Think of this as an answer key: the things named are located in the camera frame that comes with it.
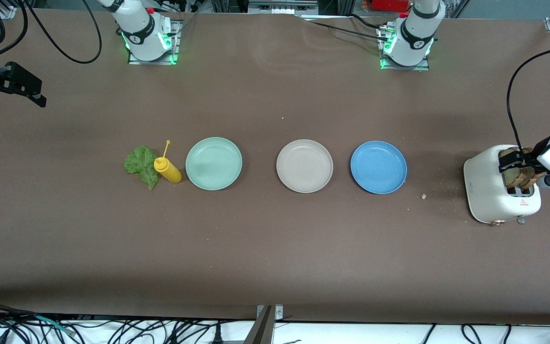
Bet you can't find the brown bread slice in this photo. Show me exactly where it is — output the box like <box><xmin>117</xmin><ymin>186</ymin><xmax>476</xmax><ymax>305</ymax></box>
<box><xmin>499</xmin><ymin>147</ymin><xmax>526</xmax><ymax>188</ymax></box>
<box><xmin>518</xmin><ymin>162</ymin><xmax>549</xmax><ymax>191</ymax></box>

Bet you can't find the green lettuce leaf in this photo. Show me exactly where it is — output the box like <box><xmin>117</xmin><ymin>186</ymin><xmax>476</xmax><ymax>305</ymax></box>
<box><xmin>123</xmin><ymin>146</ymin><xmax>160</xmax><ymax>191</ymax></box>

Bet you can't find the yellow mustard squeeze bottle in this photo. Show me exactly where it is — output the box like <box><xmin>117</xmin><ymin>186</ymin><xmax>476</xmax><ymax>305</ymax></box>
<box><xmin>154</xmin><ymin>140</ymin><xmax>183</xmax><ymax>184</ymax></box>

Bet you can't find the blue plate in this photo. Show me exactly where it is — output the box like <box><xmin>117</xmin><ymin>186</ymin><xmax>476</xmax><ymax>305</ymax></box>
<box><xmin>350</xmin><ymin>140</ymin><xmax>408</xmax><ymax>195</ymax></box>

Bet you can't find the beige plate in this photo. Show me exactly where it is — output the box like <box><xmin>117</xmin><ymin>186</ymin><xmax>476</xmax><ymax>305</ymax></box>
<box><xmin>276</xmin><ymin>139</ymin><xmax>334</xmax><ymax>194</ymax></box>

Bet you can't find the mint green plate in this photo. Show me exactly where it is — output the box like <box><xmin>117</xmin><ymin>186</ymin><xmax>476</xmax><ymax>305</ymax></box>
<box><xmin>185</xmin><ymin>137</ymin><xmax>243</xmax><ymax>191</ymax></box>

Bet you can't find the white two-slot toaster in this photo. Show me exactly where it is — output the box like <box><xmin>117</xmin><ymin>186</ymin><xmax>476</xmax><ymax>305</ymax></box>
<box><xmin>463</xmin><ymin>144</ymin><xmax>542</xmax><ymax>226</ymax></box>

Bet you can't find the red box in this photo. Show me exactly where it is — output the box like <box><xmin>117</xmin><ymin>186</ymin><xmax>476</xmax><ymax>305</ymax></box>
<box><xmin>370</xmin><ymin>0</ymin><xmax>410</xmax><ymax>13</ymax></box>

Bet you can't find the grey metal box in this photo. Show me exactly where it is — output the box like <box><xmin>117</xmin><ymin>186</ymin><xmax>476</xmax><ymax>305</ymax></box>
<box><xmin>248</xmin><ymin>0</ymin><xmax>319</xmax><ymax>15</ymax></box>

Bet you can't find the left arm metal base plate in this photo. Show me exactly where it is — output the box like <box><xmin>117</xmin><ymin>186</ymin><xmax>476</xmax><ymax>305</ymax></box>
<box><xmin>379</xmin><ymin>24</ymin><xmax>431</xmax><ymax>71</ymax></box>

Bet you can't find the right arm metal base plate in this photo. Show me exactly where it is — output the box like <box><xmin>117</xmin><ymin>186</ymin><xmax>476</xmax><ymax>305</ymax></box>
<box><xmin>128</xmin><ymin>19</ymin><xmax>183</xmax><ymax>65</ymax></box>

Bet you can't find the black base power cable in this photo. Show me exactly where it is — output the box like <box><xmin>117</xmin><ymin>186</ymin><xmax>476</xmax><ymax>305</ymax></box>
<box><xmin>299</xmin><ymin>14</ymin><xmax>390</xmax><ymax>41</ymax></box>

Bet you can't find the teal floor cable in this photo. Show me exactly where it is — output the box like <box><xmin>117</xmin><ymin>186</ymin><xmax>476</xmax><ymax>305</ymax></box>
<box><xmin>34</xmin><ymin>314</ymin><xmax>74</xmax><ymax>333</ymax></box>

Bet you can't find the grey metal table bracket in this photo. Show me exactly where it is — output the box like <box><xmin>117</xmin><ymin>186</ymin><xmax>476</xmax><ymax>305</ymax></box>
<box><xmin>243</xmin><ymin>304</ymin><xmax>285</xmax><ymax>344</ymax></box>

